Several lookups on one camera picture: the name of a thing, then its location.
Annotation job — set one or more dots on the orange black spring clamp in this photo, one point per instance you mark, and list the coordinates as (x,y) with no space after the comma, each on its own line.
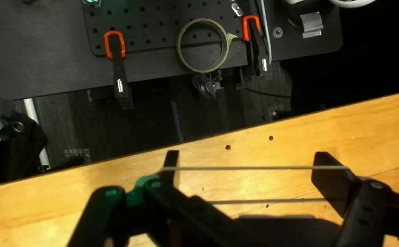
(116,55)
(256,42)

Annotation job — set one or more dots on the white device housing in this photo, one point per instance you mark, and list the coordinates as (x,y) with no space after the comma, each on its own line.
(352,3)

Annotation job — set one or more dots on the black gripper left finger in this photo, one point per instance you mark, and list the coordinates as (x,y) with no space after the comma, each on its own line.
(187,214)

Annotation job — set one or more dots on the black perforated board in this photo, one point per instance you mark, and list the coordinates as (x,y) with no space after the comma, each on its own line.
(158,22)

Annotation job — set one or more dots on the black bracket with bolt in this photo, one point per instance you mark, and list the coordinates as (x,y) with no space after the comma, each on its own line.
(22,142)

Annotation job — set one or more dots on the green plastic gripper attachment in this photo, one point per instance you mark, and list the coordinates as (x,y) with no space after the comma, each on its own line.
(112,206)

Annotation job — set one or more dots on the grey metal bracket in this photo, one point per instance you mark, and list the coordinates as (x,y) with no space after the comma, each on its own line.
(312,24)

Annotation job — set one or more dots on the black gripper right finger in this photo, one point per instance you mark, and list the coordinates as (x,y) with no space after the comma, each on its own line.
(372,210)

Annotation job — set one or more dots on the small silver screw fitting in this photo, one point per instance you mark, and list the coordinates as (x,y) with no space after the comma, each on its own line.
(236,9)

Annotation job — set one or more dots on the thin pale rubber band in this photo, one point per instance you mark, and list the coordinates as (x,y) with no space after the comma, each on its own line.
(245,168)

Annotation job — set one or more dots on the clear plastic clip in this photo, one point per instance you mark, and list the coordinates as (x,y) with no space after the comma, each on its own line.
(206,84)

